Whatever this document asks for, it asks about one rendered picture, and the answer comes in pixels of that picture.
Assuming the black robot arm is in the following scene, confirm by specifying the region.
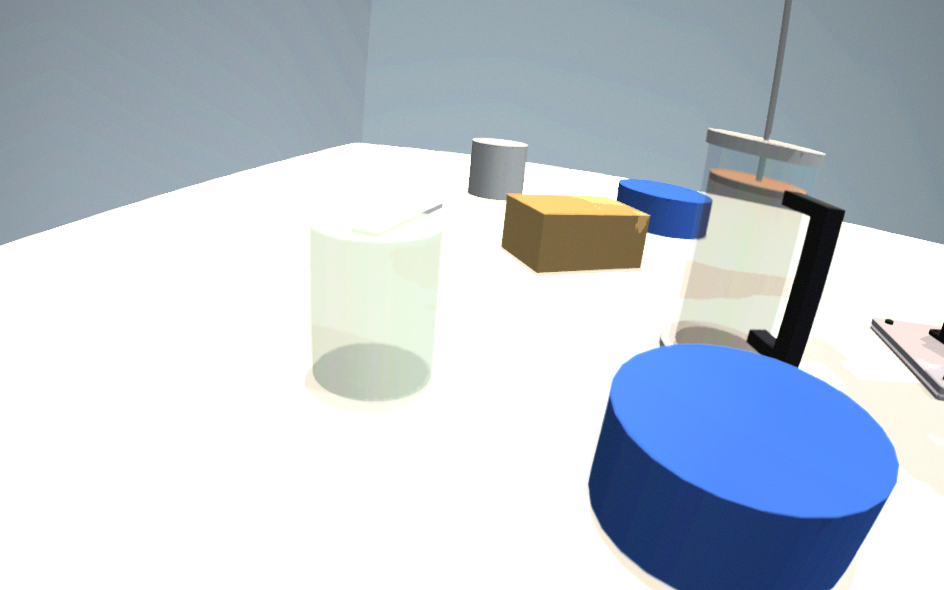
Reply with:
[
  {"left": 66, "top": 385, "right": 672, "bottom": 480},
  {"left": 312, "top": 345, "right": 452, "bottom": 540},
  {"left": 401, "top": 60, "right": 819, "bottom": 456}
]
[{"left": 929, "top": 322, "right": 944, "bottom": 344}]

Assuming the glass french press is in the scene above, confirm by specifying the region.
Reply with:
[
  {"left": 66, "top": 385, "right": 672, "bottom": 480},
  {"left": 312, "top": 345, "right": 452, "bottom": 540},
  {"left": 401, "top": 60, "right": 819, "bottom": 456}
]
[{"left": 658, "top": 0, "right": 846, "bottom": 368}]

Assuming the blue short cylinder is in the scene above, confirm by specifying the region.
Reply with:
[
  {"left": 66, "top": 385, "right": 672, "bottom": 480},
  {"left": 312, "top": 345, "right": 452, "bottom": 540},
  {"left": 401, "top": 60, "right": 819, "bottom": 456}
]
[
  {"left": 587, "top": 344, "right": 899, "bottom": 590},
  {"left": 616, "top": 179, "right": 700, "bottom": 240}
]

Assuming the tan rectangular block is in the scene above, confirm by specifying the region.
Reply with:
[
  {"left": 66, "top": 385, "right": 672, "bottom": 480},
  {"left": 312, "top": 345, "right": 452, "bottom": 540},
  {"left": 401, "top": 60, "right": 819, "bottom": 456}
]
[{"left": 501, "top": 194, "right": 651, "bottom": 273}]

